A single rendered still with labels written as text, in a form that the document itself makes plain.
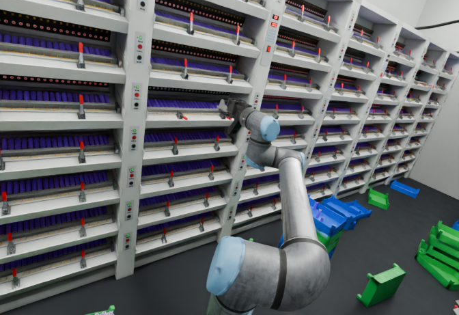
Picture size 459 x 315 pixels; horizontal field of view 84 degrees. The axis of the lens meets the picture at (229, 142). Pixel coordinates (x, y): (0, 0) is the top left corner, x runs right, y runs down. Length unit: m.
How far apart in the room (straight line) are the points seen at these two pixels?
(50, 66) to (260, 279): 0.97
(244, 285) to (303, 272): 0.12
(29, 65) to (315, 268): 1.06
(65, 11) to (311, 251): 1.05
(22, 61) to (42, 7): 0.19
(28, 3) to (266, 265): 1.03
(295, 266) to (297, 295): 0.05
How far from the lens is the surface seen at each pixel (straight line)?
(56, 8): 1.12
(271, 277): 0.56
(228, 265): 0.55
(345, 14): 2.08
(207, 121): 1.39
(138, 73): 1.18
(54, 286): 1.73
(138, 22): 1.16
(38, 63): 1.15
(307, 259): 0.60
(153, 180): 1.48
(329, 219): 1.89
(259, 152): 1.02
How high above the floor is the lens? 1.33
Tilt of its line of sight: 20 degrees down
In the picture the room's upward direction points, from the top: 11 degrees clockwise
